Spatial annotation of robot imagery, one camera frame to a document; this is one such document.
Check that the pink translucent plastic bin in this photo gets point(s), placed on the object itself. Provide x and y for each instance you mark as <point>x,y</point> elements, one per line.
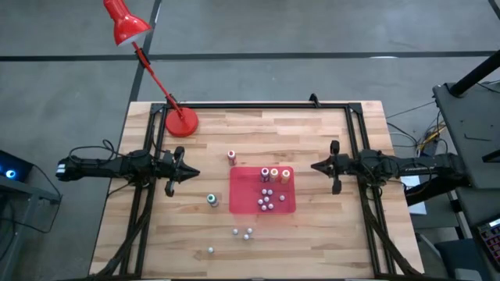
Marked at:
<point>242,187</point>

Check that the black hex key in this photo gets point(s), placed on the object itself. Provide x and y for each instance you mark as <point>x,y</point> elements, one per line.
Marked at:
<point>477,139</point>

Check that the black metal table frame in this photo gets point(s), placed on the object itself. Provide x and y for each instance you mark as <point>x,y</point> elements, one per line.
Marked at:
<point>254,105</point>

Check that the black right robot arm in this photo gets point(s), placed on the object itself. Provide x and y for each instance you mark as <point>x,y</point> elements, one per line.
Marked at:
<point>414,168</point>

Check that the black computer box blue light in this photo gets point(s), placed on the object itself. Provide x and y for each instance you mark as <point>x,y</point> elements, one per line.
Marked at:
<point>15,168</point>

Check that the black pole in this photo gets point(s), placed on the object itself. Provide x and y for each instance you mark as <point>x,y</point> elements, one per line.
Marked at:
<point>474,74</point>

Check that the black desk beam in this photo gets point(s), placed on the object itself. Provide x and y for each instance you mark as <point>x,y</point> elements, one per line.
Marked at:
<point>433,192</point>

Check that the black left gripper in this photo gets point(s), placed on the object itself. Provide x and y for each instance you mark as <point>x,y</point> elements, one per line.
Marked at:
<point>174,171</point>

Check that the dark blue chair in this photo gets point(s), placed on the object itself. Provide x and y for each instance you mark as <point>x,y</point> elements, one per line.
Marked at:
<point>461,259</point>

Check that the black clamp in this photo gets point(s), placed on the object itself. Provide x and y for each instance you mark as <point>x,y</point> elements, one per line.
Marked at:
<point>313,100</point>

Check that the red desk lamp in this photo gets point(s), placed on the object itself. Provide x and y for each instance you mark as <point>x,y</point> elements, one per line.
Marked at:
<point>181,123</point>

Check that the grey side table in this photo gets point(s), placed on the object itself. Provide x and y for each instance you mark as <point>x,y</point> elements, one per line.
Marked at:
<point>23,191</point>

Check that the dark grey desk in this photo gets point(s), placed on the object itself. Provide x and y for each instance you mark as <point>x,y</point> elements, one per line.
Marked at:
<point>468,117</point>

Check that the keyboard with colourful keys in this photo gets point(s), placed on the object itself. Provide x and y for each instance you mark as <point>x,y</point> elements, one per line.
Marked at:
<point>491,238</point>

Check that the yellow food coloring bottle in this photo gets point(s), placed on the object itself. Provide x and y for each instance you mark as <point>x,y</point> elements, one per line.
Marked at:
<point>285,175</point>
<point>273,173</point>

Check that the white paper sheet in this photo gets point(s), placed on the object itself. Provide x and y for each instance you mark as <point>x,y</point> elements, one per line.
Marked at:
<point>418,207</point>

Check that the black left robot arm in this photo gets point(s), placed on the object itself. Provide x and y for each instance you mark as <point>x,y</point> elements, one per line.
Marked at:
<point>101,168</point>

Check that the red food coloring bottle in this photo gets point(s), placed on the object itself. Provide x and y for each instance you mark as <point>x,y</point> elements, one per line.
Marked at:
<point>265,172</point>

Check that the black power adapter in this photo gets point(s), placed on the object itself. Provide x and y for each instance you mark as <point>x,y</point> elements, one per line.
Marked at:
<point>429,148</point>

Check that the green food coloring bottle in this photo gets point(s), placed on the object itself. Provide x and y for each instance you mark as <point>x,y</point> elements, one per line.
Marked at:
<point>212,199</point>

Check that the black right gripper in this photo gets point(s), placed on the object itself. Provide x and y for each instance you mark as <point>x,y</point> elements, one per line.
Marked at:
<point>343,167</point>

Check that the orange food coloring bottle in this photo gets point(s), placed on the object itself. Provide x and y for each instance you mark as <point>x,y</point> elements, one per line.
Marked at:
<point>232,156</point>

